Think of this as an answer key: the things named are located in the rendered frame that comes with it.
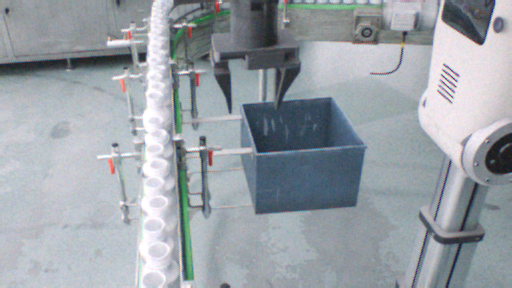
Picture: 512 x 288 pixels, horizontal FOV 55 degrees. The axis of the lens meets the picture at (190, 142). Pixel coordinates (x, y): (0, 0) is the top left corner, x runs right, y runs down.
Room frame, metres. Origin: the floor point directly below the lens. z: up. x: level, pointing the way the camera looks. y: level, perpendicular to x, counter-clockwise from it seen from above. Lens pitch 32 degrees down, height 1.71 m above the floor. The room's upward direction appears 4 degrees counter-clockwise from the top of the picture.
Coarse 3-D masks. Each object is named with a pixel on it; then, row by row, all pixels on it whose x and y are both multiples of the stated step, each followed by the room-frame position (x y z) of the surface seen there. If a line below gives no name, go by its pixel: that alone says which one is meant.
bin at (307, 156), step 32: (256, 128) 1.42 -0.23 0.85; (288, 128) 1.43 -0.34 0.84; (320, 128) 1.43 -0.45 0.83; (352, 128) 1.23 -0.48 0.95; (256, 160) 1.12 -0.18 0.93; (288, 160) 1.12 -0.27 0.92; (320, 160) 1.12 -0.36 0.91; (352, 160) 1.12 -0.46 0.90; (256, 192) 1.12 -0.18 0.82; (288, 192) 1.12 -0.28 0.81; (320, 192) 1.12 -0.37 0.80; (352, 192) 1.13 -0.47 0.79
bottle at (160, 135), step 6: (156, 132) 0.92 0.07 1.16; (162, 132) 0.92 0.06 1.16; (150, 138) 0.90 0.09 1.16; (156, 138) 0.89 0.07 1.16; (162, 138) 0.89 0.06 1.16; (162, 144) 0.89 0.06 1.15; (168, 150) 0.90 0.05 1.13; (168, 156) 0.89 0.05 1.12; (174, 168) 0.90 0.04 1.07; (174, 174) 0.90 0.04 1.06
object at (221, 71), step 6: (210, 54) 0.59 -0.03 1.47; (222, 60) 0.57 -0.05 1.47; (216, 66) 0.57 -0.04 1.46; (222, 66) 0.56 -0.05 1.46; (228, 66) 0.56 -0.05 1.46; (216, 72) 0.55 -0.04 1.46; (222, 72) 0.55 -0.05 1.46; (228, 72) 0.55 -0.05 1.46; (216, 78) 0.55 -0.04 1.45; (222, 78) 0.55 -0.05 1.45; (228, 78) 0.55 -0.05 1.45; (222, 84) 0.55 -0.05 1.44; (228, 84) 0.55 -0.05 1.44; (222, 90) 0.55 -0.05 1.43; (228, 90) 0.55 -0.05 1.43; (228, 96) 0.56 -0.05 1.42; (228, 102) 0.56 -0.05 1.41; (228, 108) 0.57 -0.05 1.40
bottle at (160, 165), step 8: (160, 160) 0.81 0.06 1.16; (152, 168) 0.78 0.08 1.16; (160, 168) 0.81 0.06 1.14; (152, 176) 0.78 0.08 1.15; (160, 176) 0.77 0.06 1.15; (168, 176) 0.79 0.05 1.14; (168, 184) 0.77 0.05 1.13; (168, 192) 0.77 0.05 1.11; (176, 208) 0.78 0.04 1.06; (176, 216) 0.78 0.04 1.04
